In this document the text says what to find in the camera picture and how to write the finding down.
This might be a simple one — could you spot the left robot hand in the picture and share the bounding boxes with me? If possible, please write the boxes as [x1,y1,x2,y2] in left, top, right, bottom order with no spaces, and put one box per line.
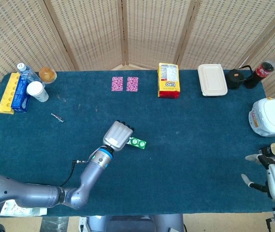
[103,120,135,152]

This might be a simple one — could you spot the green toy brick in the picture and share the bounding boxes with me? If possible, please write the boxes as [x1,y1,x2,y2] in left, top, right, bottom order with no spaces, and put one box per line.
[127,136,148,150]

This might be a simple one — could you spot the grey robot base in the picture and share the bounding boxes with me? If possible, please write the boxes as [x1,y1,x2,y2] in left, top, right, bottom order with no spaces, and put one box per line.
[79,214,185,232]

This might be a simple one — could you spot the pink patterned card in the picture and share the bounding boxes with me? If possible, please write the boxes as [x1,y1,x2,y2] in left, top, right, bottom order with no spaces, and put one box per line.
[126,76,138,93]
[111,76,124,92]

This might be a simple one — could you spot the white rice cooker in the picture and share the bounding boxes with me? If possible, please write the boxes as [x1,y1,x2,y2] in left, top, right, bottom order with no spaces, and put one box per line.
[248,97,275,138]

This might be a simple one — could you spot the blue carpet table cover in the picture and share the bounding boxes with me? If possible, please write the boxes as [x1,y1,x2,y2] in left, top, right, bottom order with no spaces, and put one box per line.
[0,70,275,218]

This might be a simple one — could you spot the yellow red snack bag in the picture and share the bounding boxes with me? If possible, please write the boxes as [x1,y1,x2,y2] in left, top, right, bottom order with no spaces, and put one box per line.
[157,62,182,98]

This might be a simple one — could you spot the white plastic cup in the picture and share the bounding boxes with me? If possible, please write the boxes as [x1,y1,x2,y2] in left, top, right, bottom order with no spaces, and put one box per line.
[26,81,49,102]

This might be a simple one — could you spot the orange jelly cup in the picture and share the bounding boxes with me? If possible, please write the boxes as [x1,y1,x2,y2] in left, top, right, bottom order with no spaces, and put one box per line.
[38,67,58,85]

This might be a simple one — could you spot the blue toothpaste box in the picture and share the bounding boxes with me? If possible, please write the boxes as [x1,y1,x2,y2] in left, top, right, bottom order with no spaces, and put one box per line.
[11,76,31,113]

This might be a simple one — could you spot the clear water bottle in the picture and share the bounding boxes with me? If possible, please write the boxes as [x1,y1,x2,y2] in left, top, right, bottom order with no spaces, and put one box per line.
[16,62,43,85]

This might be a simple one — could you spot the woven folding screen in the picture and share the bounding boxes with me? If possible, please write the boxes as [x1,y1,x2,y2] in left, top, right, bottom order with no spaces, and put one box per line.
[0,0,275,145]

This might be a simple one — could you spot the beige lidded lunch box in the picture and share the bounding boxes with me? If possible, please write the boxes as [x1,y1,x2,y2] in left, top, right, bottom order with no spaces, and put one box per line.
[197,63,229,97]

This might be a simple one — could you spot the cola bottle with red cap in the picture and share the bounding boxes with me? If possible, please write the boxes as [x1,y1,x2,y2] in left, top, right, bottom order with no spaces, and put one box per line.
[244,50,275,89]

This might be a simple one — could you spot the yellow plastic tray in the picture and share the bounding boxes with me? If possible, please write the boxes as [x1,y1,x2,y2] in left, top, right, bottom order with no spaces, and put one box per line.
[0,72,21,115]

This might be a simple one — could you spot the white printed plastic bag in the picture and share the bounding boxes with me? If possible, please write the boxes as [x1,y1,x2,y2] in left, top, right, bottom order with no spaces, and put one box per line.
[0,200,48,217]

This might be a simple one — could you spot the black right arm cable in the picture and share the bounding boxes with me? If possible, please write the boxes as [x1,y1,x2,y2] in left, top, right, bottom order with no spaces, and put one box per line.
[265,217,274,232]

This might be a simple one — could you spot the silver beaded chain piece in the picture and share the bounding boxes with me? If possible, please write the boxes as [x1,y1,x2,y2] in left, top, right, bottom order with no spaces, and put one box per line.
[51,113,65,123]

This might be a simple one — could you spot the black cylinder with strap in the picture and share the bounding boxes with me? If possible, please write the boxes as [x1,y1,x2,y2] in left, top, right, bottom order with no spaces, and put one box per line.
[226,65,254,90]

